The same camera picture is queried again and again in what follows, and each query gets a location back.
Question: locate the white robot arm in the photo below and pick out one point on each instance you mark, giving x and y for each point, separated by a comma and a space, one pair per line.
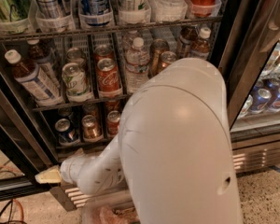
173, 149

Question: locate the water bottle middle shelf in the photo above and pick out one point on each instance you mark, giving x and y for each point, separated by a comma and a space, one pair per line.
136, 67

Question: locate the red can bottom shelf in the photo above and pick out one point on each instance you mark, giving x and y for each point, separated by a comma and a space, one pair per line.
113, 119

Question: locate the tea bottle left rear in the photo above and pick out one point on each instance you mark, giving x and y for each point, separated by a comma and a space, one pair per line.
43, 56

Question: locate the tea bottle left front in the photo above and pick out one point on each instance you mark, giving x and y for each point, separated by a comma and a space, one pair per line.
34, 79

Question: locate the steel fridge ventilation grille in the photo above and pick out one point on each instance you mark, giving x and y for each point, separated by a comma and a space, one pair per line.
250, 156

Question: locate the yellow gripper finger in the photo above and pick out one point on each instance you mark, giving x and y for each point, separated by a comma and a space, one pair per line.
49, 176

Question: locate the red coca-cola can front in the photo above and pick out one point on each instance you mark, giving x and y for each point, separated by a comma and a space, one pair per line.
108, 78

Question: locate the right fridge glass door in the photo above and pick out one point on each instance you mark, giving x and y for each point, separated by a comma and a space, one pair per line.
254, 33

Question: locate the gold can bottom shelf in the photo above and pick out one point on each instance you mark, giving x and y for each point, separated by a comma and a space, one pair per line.
91, 128

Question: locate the tea bottle right front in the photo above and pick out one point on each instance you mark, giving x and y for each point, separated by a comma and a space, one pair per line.
200, 47

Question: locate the open fridge glass door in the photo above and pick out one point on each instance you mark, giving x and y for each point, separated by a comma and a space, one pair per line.
20, 148

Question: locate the green 7up can front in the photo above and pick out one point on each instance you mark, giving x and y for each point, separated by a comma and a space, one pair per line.
78, 87

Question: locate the tea bottle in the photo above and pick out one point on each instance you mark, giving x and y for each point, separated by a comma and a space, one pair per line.
34, 79
43, 56
200, 47

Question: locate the blue pepsi can front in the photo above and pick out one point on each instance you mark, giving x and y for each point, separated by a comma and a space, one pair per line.
67, 133

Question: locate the clear plastic food container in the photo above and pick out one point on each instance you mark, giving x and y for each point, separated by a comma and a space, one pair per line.
114, 208

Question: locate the gold can middle front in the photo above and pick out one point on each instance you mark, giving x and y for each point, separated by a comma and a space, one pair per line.
165, 60

